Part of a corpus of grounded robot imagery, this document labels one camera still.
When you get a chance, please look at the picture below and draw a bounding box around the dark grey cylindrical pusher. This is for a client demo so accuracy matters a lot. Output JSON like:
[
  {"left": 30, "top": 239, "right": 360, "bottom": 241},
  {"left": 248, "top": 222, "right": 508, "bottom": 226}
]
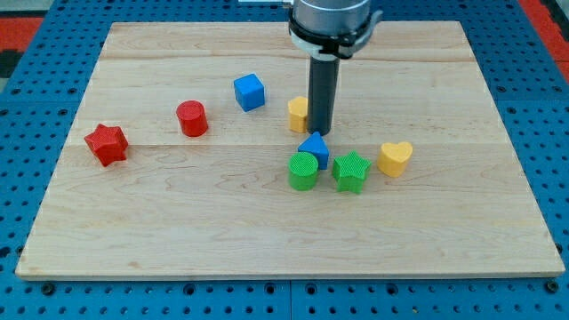
[{"left": 307, "top": 58, "right": 340, "bottom": 136}]

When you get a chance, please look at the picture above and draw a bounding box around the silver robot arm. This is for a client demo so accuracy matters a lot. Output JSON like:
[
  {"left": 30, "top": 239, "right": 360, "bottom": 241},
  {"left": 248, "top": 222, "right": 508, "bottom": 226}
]
[{"left": 237, "top": 0, "right": 382, "bottom": 136}]

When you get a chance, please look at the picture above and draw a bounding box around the yellow hexagon block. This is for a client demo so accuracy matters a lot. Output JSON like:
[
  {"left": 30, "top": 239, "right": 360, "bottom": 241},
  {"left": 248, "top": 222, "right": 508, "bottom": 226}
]
[{"left": 287, "top": 96, "right": 308, "bottom": 133}]

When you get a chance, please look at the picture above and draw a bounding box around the blue cube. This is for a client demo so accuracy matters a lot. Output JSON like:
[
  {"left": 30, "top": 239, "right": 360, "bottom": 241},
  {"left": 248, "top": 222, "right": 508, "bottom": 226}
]
[{"left": 233, "top": 74, "right": 265, "bottom": 112}]

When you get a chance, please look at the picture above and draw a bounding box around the blue triangle block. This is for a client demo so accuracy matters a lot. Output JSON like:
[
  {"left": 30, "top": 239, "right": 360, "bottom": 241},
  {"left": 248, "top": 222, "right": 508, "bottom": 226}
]
[{"left": 297, "top": 132, "right": 330, "bottom": 170}]

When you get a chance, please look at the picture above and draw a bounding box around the green cylinder block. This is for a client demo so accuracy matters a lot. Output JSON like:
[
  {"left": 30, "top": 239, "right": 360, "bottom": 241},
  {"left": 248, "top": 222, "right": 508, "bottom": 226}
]
[{"left": 288, "top": 152, "right": 318, "bottom": 191}]

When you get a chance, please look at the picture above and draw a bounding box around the green star block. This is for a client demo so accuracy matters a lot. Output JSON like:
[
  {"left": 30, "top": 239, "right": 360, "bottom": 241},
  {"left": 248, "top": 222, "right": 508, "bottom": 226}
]
[{"left": 333, "top": 150, "right": 372, "bottom": 194}]

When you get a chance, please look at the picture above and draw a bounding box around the yellow heart block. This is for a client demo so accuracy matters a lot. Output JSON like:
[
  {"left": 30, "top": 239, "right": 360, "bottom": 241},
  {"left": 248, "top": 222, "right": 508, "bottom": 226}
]
[{"left": 377, "top": 141, "right": 413, "bottom": 178}]

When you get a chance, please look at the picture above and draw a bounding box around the red cylinder block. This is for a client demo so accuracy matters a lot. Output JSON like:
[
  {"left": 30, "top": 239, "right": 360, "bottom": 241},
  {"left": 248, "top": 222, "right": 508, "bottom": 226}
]
[{"left": 176, "top": 100, "right": 208, "bottom": 137}]

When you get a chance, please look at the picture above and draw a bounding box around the wooden board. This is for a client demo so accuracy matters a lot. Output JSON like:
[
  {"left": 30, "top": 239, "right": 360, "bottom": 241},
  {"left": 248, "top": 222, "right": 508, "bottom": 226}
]
[{"left": 16, "top": 21, "right": 565, "bottom": 281}]

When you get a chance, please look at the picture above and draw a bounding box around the red star block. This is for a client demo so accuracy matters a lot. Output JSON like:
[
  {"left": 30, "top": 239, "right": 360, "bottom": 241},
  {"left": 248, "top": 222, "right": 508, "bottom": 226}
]
[{"left": 84, "top": 124, "right": 128, "bottom": 167}]

